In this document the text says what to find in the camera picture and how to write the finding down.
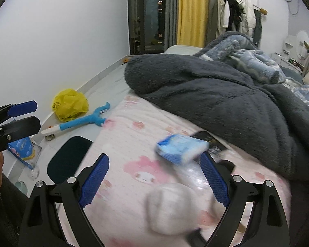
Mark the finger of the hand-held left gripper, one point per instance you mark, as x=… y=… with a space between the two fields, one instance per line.
x=23 y=127
x=23 y=108

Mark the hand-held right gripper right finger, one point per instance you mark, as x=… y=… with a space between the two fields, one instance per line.
x=215 y=180

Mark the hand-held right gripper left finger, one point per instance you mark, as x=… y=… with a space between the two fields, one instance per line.
x=95 y=180

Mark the clear plastic wrap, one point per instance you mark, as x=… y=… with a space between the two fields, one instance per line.
x=191 y=171

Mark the dark green trash bin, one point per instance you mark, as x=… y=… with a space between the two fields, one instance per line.
x=67 y=157

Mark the blue printed tissue packet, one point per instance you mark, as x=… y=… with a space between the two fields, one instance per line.
x=181 y=148

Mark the white tissue ball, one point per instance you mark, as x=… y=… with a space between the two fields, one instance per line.
x=175 y=207

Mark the person's left forearm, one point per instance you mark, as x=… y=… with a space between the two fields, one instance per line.
x=7 y=211

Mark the blue printed bag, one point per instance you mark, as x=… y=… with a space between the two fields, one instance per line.
x=22 y=148

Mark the black packet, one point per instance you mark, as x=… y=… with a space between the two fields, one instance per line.
x=208 y=139

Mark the yellow plastic bag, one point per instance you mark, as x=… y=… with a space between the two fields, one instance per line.
x=69 y=104

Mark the blue plush fork toy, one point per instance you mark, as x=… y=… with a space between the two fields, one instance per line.
x=74 y=123

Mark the pink printed bed sheet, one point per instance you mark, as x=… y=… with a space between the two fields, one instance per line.
x=134 y=139

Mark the dark grey fleece blanket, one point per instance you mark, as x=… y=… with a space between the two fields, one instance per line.
x=208 y=95

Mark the small orange floor item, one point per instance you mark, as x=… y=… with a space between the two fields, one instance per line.
x=125 y=61

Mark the light blue patterned quilt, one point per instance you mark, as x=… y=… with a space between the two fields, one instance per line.
x=307 y=92

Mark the blue fleece blanket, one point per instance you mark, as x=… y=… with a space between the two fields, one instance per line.
x=247 y=56

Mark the white vanity dresser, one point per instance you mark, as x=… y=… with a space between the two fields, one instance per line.
x=288 y=54

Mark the dark framed window door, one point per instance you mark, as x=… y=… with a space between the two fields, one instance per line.
x=150 y=15

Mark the grey hanging pants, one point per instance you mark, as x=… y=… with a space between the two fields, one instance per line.
x=258 y=28

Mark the beige hanging shirt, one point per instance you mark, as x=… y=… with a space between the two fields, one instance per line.
x=221 y=15

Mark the white hanging coat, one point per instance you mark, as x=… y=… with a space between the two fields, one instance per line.
x=247 y=15

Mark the yellow curtain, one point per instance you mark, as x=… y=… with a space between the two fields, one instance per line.
x=191 y=10

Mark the grey curtain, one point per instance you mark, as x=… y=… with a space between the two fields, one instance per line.
x=171 y=12

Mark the black hanging garment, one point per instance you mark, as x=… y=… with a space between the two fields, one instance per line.
x=233 y=7

